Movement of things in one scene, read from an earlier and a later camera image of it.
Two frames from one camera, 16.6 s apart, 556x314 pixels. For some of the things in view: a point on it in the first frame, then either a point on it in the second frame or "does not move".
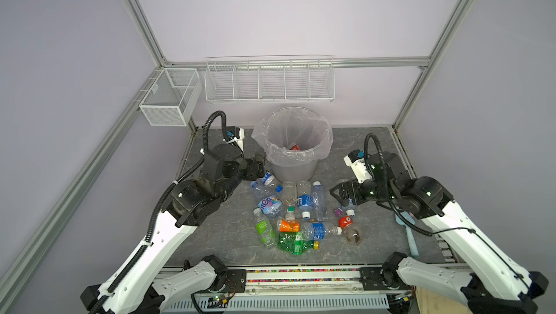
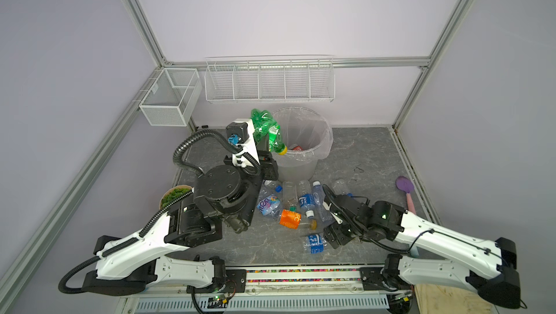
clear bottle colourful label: x=268 y=201 does not move
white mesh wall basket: x=173 y=97 does not move
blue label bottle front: x=318 y=231 to x=315 y=243
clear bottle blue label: x=305 y=200 does not move
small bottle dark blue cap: x=269 y=179 does not move
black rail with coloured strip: x=293 y=278 does not move
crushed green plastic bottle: x=293 y=242 to x=263 y=124
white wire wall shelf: x=270 y=79 does not move
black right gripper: x=352 y=186 to x=339 y=237
